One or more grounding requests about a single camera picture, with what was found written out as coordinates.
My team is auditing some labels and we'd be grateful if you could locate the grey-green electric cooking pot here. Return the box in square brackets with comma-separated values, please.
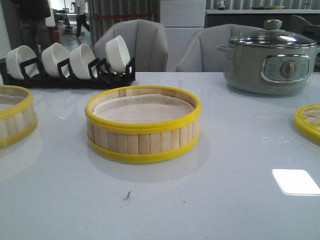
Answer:
[217, 43, 320, 95]

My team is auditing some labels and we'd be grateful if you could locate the white bowl far left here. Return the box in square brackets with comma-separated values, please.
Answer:
[5, 45, 36, 80]

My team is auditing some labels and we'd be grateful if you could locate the black bowl rack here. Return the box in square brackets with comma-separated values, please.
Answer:
[0, 57, 136, 90]

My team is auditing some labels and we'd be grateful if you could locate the walking person in background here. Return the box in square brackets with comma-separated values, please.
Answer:
[74, 0, 90, 39]

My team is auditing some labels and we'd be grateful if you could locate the person in dark clothes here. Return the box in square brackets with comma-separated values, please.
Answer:
[11, 0, 52, 56]

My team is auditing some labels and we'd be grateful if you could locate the grey chair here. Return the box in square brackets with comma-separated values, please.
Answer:
[175, 24, 259, 73]
[93, 19, 168, 72]

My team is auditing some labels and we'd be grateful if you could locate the grey chair right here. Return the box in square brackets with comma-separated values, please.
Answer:
[175, 24, 259, 73]

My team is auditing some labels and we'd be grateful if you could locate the white steamer paper liner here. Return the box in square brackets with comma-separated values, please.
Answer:
[93, 93, 195, 124]

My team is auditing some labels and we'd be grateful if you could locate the grey chair left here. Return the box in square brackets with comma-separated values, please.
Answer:
[93, 19, 168, 72]

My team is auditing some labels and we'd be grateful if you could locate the white cabinet in background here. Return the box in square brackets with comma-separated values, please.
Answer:
[160, 0, 206, 72]

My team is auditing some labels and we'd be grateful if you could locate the white bowl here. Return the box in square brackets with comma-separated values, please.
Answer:
[69, 44, 96, 80]
[5, 45, 36, 80]
[105, 35, 131, 73]
[41, 42, 69, 78]

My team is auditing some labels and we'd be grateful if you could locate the bamboo steamer lid yellow rim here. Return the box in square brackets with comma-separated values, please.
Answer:
[293, 104, 320, 144]

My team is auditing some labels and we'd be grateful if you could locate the red bin in background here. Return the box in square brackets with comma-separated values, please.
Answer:
[47, 26, 60, 44]

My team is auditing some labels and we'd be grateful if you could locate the bamboo steamer basket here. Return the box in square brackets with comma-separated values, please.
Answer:
[85, 85, 201, 164]
[0, 85, 38, 149]

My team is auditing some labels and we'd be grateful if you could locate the glass pot lid with knob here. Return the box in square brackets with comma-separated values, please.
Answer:
[229, 19, 318, 48]

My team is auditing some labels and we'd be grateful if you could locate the white bowl far right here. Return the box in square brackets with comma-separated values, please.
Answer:
[105, 35, 131, 73]

